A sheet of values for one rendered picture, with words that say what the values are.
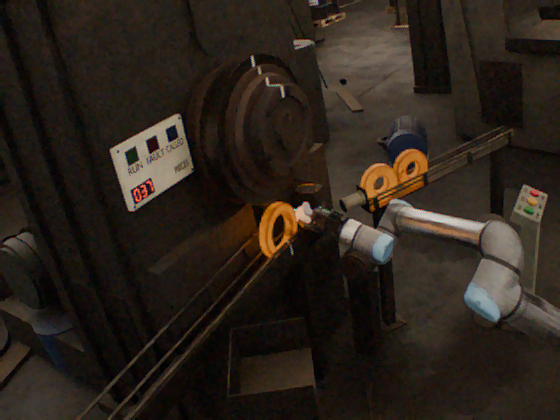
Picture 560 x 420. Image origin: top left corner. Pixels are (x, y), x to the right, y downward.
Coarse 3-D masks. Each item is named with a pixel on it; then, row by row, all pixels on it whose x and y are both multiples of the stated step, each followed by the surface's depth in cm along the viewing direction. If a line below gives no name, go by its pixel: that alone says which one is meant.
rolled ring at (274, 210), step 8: (272, 208) 176; (280, 208) 178; (288, 208) 182; (264, 216) 175; (272, 216) 174; (288, 216) 184; (264, 224) 173; (272, 224) 175; (288, 224) 186; (296, 224) 187; (264, 232) 173; (272, 232) 175; (288, 232) 186; (264, 240) 174; (272, 240) 176; (264, 248) 176; (272, 248) 176
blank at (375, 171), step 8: (368, 168) 207; (376, 168) 205; (384, 168) 206; (392, 168) 208; (368, 176) 205; (376, 176) 206; (384, 176) 208; (392, 176) 209; (368, 184) 206; (384, 184) 212; (392, 184) 211; (368, 192) 208; (376, 192) 209; (384, 200) 212
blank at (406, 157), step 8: (408, 152) 209; (416, 152) 210; (400, 160) 208; (408, 160) 209; (416, 160) 211; (424, 160) 212; (400, 168) 209; (416, 168) 215; (424, 168) 214; (400, 176) 211; (408, 176) 213; (416, 184) 215
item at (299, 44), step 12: (300, 48) 418; (312, 48) 427; (300, 60) 419; (312, 60) 428; (300, 72) 423; (312, 72) 431; (312, 84) 433; (312, 96) 436; (312, 108) 440; (324, 108) 453; (324, 120) 455; (324, 132) 457
